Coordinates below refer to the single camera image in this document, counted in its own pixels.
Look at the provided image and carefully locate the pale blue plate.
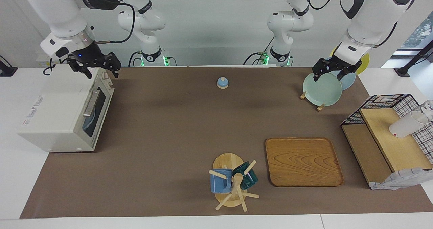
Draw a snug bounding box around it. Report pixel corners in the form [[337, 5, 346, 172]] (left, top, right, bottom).
[[84, 107, 102, 137]]

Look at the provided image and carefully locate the black base cable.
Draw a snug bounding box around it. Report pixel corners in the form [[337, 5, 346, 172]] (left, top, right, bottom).
[[128, 51, 143, 67], [243, 36, 275, 66]]

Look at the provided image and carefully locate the blue ceramic mug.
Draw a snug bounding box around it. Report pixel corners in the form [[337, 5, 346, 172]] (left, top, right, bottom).
[[210, 168, 233, 194]]

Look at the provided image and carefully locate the light blue racked plate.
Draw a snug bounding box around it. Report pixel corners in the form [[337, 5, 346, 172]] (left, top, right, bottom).
[[325, 56, 357, 91]]

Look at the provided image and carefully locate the black clamp stand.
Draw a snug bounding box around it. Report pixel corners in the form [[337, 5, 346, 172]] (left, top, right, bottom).
[[394, 40, 433, 77]]

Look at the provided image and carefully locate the wooden serving tray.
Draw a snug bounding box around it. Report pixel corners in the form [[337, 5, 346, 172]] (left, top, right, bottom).
[[265, 137, 344, 187]]

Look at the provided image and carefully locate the yellow plate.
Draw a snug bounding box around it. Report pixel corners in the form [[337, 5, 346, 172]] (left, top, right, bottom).
[[330, 46, 370, 75]]

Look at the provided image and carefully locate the white plastic cup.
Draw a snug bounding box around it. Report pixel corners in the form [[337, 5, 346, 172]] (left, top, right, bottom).
[[389, 111, 429, 138]]

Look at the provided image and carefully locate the brown table mat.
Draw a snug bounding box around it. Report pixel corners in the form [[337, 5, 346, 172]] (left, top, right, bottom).
[[20, 67, 433, 219]]

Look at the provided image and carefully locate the black table mount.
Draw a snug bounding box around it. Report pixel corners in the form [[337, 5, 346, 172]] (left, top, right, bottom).
[[0, 56, 18, 77]]

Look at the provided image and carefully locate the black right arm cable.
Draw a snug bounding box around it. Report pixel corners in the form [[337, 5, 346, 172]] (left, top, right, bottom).
[[95, 2, 136, 45]]

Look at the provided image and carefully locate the black wire basket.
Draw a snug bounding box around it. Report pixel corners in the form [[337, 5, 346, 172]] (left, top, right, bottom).
[[341, 94, 433, 163]]

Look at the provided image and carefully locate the wooden crate with mesh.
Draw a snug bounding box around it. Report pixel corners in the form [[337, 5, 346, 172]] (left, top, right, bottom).
[[370, 167, 433, 190]]

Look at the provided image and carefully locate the clear glass cup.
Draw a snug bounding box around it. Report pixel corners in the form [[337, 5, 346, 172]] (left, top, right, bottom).
[[419, 100, 433, 121]]

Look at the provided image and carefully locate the dark green ceramic mug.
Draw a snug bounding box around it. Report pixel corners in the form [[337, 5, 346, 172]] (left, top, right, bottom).
[[232, 161, 259, 190]]

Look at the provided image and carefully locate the mint green plate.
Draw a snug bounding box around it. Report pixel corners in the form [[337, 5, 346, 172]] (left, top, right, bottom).
[[302, 72, 343, 107]]

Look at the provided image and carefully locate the cream toaster oven housing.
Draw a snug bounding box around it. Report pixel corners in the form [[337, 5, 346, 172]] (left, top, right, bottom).
[[18, 64, 115, 152]]

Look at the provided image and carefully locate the wooden plate rack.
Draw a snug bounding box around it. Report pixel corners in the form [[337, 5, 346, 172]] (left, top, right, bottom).
[[300, 91, 325, 112]]

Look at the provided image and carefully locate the wooden mug tree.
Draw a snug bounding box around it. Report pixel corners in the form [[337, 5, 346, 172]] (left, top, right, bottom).
[[209, 153, 260, 212]]

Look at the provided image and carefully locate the wooden step shelf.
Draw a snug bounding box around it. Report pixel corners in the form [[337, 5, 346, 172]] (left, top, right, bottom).
[[342, 108, 433, 188]]

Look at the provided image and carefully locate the glass oven door with handle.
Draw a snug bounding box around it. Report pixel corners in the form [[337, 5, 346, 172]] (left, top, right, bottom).
[[81, 83, 115, 152]]

